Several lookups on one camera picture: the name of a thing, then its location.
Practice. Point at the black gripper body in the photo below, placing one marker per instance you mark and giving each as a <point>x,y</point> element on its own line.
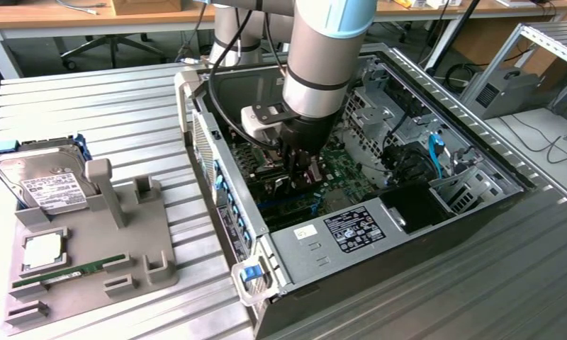
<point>307,134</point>

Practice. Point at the graphics card with metal bracket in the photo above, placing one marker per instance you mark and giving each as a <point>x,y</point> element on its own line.
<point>292,186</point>

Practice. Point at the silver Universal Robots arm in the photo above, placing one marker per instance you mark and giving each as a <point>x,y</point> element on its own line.
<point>321,53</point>

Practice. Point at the CPU socket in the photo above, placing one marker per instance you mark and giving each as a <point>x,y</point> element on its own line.
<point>269,157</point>

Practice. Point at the black installed RAM stick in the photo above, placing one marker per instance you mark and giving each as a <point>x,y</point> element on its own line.
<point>264,176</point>

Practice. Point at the green motherboard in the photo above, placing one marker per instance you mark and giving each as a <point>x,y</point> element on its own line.
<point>344,166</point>

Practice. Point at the grey chipset heatsink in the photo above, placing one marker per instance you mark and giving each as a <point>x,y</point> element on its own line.
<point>337,198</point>

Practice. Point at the silver perforated drive cage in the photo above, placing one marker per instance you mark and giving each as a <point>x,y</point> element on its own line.
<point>365,117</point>

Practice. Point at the silver power supply with label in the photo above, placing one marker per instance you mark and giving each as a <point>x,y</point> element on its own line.
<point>311,255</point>

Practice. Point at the blue case latch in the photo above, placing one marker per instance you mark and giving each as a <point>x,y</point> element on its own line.
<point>249,273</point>

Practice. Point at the silver disk bay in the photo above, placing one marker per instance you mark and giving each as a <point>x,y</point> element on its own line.
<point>460,196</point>

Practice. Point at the open black PC case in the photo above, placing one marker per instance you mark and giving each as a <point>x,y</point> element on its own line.
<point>383,283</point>

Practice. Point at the grey computer tower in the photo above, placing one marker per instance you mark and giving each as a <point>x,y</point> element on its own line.
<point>515,95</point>

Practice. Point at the small white box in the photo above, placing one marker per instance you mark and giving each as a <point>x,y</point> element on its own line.
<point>436,3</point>

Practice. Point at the grey parts rack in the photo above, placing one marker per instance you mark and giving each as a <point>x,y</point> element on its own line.
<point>89,248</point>

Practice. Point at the black office chair base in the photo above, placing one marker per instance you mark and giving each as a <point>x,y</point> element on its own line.
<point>113,42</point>

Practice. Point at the brown cardboard box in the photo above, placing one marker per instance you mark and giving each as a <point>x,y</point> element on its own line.
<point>147,6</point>

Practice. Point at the silver hard disk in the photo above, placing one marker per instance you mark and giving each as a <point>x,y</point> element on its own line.
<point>46,184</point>

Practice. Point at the green RAM stick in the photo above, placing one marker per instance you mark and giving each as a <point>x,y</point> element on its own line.
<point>70,272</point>

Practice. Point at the silver CPU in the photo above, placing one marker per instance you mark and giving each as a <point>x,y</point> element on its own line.
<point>42,249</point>

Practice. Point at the silver hard disk drive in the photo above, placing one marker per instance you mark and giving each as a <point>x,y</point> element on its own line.
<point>4,147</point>

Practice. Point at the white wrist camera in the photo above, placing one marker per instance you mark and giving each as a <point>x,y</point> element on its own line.
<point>255,122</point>

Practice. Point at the wooden desk white frame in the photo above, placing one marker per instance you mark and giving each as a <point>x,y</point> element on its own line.
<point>500,10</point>
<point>52,16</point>

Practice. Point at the aluminium frame rack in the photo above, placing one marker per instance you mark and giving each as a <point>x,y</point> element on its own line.
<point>558,39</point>

